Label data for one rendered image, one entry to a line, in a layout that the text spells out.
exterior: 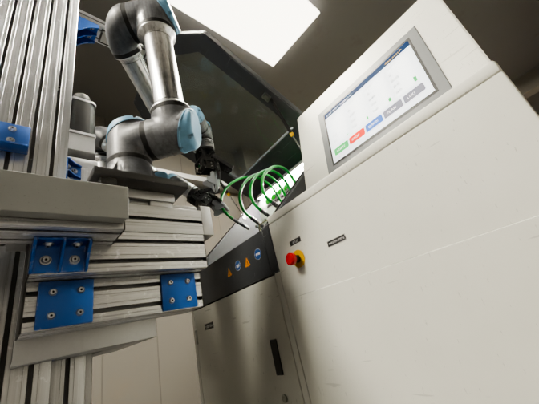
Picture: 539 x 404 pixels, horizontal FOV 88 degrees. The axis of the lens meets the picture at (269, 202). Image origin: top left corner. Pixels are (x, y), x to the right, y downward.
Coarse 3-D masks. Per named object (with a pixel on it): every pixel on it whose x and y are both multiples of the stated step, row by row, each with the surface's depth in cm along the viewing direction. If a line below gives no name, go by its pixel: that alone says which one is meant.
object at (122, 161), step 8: (120, 152) 74; (128, 152) 74; (136, 152) 75; (112, 160) 73; (120, 160) 73; (128, 160) 73; (136, 160) 74; (144, 160) 76; (120, 168) 71; (128, 168) 71; (136, 168) 72; (144, 168) 74
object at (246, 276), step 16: (256, 240) 100; (224, 256) 117; (240, 256) 107; (208, 272) 126; (224, 272) 116; (240, 272) 107; (256, 272) 99; (208, 288) 125; (224, 288) 115; (240, 288) 106; (208, 304) 125
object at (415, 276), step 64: (448, 64) 81; (448, 128) 55; (512, 128) 47; (320, 192) 79; (384, 192) 64; (448, 192) 54; (512, 192) 47; (320, 256) 77; (384, 256) 63; (448, 256) 53; (512, 256) 46; (320, 320) 75; (384, 320) 61; (448, 320) 52; (512, 320) 45; (320, 384) 73; (384, 384) 60; (448, 384) 51; (512, 384) 44
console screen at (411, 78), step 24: (408, 48) 95; (384, 72) 101; (408, 72) 92; (432, 72) 84; (360, 96) 107; (384, 96) 97; (408, 96) 89; (432, 96) 82; (336, 120) 115; (360, 120) 103; (384, 120) 94; (336, 144) 110; (360, 144) 100; (336, 168) 106
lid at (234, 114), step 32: (192, 32) 125; (192, 64) 136; (224, 64) 131; (192, 96) 149; (224, 96) 145; (256, 96) 140; (224, 128) 160; (256, 128) 156; (192, 160) 181; (256, 160) 173; (288, 160) 166; (256, 192) 192
